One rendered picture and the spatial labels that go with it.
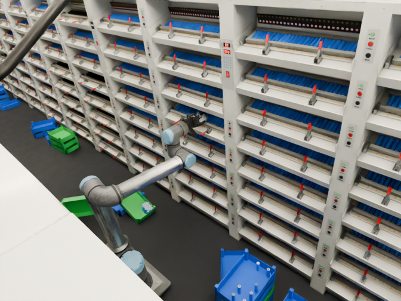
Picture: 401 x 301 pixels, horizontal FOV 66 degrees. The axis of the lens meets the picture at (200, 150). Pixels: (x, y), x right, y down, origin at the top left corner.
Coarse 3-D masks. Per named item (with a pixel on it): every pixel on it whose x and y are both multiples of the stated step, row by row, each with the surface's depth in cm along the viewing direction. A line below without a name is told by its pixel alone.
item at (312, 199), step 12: (240, 168) 207; (252, 168) 203; (264, 168) 197; (276, 168) 195; (252, 180) 201; (264, 180) 195; (276, 180) 191; (288, 180) 186; (300, 180) 185; (276, 192) 191; (288, 192) 184; (300, 192) 178; (312, 192) 178; (324, 192) 175; (300, 204) 182; (312, 204) 175; (324, 204) 172
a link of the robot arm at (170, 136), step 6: (174, 126) 197; (180, 126) 198; (168, 132) 193; (174, 132) 194; (180, 132) 197; (162, 138) 197; (168, 138) 193; (174, 138) 194; (168, 144) 196; (174, 144) 197
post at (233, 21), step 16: (224, 0) 151; (224, 16) 156; (240, 16) 156; (256, 16) 165; (224, 32) 160; (240, 32) 160; (240, 64) 170; (224, 96) 182; (240, 96) 180; (224, 112) 188; (224, 128) 195; (240, 128) 192; (240, 176) 212
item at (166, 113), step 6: (174, 102) 240; (168, 108) 237; (174, 108) 240; (168, 114) 238; (210, 114) 222; (168, 120) 237; (174, 120) 231; (198, 132) 217; (216, 132) 209; (210, 138) 212; (216, 138) 205; (222, 138) 203
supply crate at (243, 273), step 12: (240, 264) 181; (252, 264) 180; (264, 264) 175; (228, 276) 172; (240, 276) 175; (252, 276) 174; (264, 276) 173; (216, 288) 163; (228, 288) 169; (252, 288) 168; (264, 288) 165; (228, 300) 160; (240, 300) 163; (252, 300) 157
